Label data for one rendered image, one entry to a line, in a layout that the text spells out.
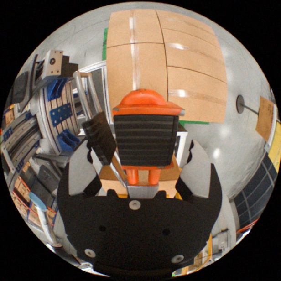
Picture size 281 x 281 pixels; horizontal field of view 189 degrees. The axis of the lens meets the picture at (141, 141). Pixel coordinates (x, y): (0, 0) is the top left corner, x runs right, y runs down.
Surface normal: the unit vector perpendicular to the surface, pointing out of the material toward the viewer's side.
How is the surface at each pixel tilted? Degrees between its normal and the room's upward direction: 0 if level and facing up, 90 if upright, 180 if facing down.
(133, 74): 0
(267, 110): 90
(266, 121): 90
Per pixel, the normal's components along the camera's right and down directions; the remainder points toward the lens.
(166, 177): -0.03, -0.85
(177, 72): -0.02, 0.52
